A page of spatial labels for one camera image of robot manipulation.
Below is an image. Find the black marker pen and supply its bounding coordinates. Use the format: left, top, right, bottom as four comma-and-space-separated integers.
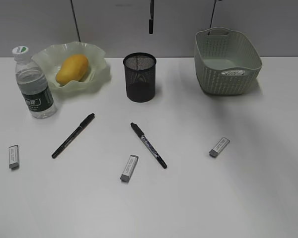
52, 113, 95, 159
149, 0, 154, 34
131, 122, 167, 169

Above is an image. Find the yellow mango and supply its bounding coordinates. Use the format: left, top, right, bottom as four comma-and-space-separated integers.
56, 54, 89, 85

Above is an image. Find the waste paper ball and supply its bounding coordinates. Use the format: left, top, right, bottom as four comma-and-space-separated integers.
221, 69, 246, 76

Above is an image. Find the clear water bottle green label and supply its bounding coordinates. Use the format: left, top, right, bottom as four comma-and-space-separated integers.
12, 46, 57, 119

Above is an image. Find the grey white eraser middle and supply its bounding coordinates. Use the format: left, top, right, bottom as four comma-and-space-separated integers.
120, 155, 139, 182

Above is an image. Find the grey white eraser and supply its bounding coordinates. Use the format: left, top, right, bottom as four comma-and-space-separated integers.
120, 155, 139, 182
209, 137, 230, 158
8, 145, 19, 169

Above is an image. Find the black mesh pen holder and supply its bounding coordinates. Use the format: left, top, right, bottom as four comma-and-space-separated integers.
123, 52, 156, 103

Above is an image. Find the grey white eraser right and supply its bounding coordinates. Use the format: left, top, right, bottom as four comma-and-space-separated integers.
209, 137, 230, 158

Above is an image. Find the pale green woven basket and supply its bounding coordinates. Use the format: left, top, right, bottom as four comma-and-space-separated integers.
194, 27, 262, 96

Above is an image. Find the grey white eraser left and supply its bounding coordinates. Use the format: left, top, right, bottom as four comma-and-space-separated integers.
8, 145, 19, 169

